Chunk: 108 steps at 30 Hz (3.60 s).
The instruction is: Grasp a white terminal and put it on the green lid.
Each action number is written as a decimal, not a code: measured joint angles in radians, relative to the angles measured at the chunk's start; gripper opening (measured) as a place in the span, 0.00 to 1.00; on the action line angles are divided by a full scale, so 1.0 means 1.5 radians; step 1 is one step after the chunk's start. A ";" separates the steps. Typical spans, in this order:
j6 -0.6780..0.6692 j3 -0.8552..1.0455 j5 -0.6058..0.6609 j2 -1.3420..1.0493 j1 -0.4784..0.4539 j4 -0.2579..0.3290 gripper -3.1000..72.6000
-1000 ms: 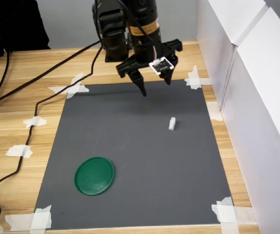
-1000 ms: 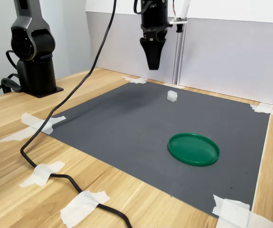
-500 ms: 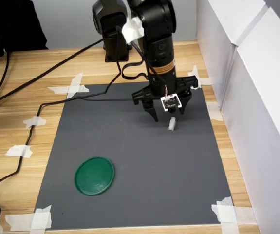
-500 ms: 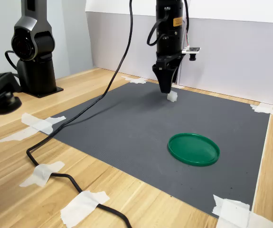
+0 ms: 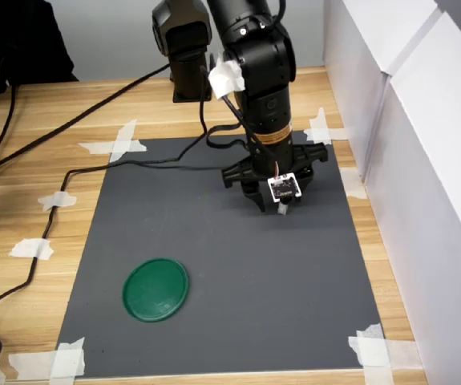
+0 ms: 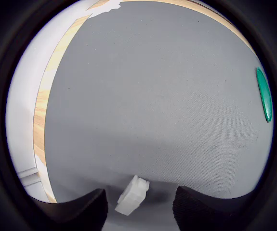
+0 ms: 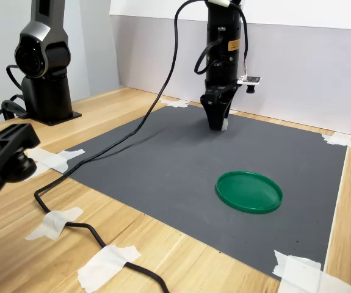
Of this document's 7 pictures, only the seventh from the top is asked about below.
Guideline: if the white tape piece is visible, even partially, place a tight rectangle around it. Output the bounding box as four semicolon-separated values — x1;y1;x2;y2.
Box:
24;206;84;242
24;147;86;181
77;244;142;293
272;249;351;293
321;132;351;154
159;98;190;109

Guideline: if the black clamp mount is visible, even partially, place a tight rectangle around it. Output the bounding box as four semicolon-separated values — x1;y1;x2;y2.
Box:
0;122;42;201

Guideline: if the short black arm cable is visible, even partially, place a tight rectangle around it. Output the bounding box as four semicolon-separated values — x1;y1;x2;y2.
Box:
194;32;224;76

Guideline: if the white partition board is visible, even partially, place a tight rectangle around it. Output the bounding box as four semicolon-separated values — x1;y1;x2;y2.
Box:
109;13;351;139
78;0;121;97

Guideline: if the round green lid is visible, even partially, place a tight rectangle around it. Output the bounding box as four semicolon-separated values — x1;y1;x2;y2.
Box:
215;170;284;215

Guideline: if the small camera circuit board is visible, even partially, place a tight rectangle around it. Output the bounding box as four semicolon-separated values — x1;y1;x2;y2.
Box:
236;74;262;95

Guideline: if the dark grey mat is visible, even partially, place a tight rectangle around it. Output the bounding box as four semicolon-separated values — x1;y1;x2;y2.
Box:
63;104;349;280

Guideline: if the long black camera cable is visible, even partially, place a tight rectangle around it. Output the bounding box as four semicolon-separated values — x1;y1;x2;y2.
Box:
34;0;250;293

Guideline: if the black base cable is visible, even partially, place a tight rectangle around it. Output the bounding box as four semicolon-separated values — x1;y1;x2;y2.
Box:
0;64;30;137

